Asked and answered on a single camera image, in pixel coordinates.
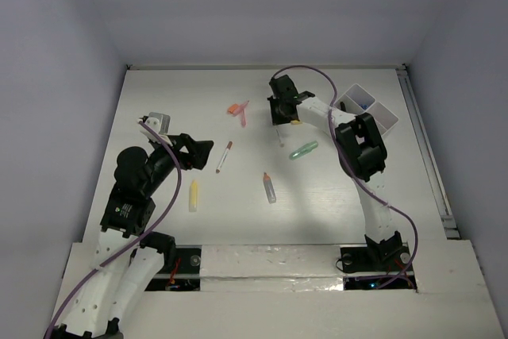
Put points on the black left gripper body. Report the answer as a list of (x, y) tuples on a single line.
[(182, 148)]

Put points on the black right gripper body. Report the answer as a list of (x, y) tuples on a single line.
[(282, 103)]

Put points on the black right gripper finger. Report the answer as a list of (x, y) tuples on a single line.
[(290, 112), (277, 116)]

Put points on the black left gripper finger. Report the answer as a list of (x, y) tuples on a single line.
[(185, 151), (199, 152)]

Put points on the white brown-capped marker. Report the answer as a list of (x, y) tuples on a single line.
[(280, 136), (223, 157)]

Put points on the pink highlighter pen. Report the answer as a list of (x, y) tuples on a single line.
[(242, 113)]

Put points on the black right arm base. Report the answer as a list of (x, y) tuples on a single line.
[(375, 265)]

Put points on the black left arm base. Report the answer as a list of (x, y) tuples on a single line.
[(184, 275)]

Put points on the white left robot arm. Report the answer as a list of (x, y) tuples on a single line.
[(129, 251)]

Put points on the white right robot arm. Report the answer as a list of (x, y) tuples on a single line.
[(362, 155)]

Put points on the yellow highlighter pen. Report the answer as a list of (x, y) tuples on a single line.
[(193, 196)]

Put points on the green correction tape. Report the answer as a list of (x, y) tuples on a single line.
[(303, 150)]

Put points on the orange marker cap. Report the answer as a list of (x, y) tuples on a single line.
[(232, 109)]

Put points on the white divided organizer tray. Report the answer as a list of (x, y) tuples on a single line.
[(356, 100)]

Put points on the grey orange-tip marker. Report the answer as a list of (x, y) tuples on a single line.
[(269, 189)]

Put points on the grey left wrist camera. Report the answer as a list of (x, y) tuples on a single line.
[(157, 122)]

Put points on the aluminium rail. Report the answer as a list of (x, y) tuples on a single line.
[(436, 184)]

